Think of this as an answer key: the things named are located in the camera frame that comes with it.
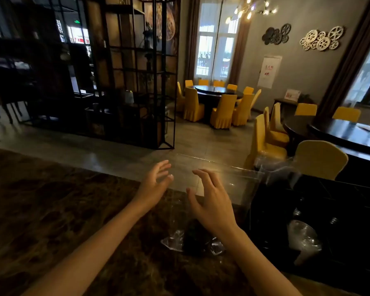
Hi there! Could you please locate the person's left hand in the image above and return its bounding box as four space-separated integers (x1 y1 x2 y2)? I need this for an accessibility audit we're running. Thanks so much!
132 160 175 215

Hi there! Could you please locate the person's right hand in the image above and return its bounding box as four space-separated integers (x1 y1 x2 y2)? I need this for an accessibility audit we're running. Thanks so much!
186 169 238 236

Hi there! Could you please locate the stack of black lids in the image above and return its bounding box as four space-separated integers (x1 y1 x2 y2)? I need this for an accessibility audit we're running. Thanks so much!
182 218 212 257

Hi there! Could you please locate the clear plastic bag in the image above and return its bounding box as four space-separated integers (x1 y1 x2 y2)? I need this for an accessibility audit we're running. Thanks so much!
160 154 265 257

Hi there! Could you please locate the stack of clear dome lids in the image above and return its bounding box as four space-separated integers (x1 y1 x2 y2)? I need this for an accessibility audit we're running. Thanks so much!
287 219 323 266

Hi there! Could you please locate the black compartment organizer tray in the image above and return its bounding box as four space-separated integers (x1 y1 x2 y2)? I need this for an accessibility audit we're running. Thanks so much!
243 169 370 296

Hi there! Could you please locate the person's left forearm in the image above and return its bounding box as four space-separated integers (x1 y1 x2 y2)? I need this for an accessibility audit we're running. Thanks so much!
21 199 148 296

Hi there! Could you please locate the person's right forearm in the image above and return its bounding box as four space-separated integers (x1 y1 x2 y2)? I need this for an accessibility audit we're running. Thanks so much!
217 226 303 296

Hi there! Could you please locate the clear plastic sleeve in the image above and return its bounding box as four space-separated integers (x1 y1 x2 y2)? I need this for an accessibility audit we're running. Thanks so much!
254 155 303 188

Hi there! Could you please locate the black metal shelf divider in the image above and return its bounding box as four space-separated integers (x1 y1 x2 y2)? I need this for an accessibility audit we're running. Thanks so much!
18 0 181 150

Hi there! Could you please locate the group of yellow covered chairs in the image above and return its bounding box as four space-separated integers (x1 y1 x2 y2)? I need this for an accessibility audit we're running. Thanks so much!
243 102 370 181
176 79 262 130

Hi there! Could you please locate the dark round dining table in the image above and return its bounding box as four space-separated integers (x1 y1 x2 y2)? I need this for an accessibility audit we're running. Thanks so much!
282 115 370 188
192 85 244 120

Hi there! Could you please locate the dark round turntable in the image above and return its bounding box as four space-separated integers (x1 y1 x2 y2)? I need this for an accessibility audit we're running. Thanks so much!
308 118 370 157
194 85 234 96

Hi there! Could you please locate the dark side table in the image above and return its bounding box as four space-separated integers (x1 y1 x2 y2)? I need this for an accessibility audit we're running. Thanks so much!
273 98 298 120

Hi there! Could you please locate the white and red sign card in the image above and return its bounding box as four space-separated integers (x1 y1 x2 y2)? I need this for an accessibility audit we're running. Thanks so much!
284 89 301 102

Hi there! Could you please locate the tall bright window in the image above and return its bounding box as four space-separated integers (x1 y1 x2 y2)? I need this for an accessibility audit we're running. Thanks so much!
194 0 240 81

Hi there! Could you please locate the brown curtain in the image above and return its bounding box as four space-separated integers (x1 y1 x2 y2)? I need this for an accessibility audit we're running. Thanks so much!
184 0 201 83
316 0 370 120
228 15 252 85

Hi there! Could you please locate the round woven plate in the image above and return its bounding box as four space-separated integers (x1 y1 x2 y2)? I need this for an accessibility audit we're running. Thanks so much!
155 2 176 42

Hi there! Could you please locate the lit glass doorway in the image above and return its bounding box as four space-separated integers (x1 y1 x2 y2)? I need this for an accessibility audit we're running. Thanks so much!
56 20 92 56

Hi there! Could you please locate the bulb chandelier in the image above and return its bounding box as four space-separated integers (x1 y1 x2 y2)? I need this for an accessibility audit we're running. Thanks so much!
224 0 279 25

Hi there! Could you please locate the white wall poster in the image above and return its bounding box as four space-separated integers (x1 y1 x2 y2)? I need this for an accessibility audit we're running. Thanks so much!
257 54 283 89

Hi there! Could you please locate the dark gear wall decoration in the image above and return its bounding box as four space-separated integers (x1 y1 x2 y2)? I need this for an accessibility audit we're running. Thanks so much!
261 23 292 46

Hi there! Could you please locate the light gear wall decoration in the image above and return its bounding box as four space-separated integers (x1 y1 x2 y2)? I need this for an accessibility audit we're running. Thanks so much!
299 25 345 52

